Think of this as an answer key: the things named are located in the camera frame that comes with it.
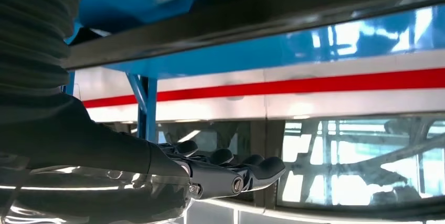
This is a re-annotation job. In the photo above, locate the blue steel shelf rack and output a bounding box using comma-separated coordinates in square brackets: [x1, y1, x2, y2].
[62, 0, 445, 144]

